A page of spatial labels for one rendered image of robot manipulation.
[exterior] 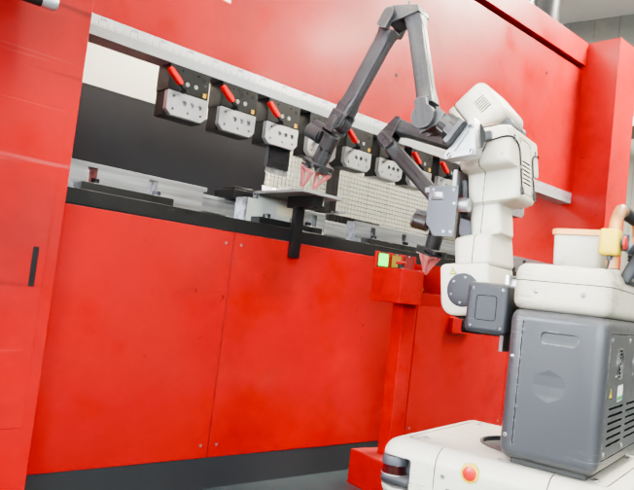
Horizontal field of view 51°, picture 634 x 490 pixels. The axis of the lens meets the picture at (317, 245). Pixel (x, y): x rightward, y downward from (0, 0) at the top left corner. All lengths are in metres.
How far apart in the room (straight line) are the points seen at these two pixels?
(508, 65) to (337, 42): 1.21
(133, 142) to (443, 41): 1.47
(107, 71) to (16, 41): 3.12
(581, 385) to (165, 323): 1.18
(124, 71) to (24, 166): 3.29
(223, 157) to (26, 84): 1.31
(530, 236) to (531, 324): 2.44
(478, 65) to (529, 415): 2.02
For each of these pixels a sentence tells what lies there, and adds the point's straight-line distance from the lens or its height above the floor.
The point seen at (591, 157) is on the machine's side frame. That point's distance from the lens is 4.18.
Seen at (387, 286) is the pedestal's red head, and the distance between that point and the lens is 2.37.
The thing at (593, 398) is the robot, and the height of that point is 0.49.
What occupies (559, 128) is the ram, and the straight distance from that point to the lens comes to 4.08.
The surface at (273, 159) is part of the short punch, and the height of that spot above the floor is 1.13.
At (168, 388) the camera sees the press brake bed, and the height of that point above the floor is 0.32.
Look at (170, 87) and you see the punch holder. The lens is 2.23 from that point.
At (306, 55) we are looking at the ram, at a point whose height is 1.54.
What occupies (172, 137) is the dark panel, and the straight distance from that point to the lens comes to 2.84.
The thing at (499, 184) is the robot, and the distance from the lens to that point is 2.13.
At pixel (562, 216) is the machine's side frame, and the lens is 4.18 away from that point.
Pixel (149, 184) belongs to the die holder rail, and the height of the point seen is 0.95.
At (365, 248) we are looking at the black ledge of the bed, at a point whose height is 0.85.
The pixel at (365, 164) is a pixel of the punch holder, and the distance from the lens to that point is 2.75.
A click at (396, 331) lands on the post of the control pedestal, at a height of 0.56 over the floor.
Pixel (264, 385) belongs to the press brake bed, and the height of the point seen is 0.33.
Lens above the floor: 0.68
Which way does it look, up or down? 4 degrees up
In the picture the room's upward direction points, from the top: 7 degrees clockwise
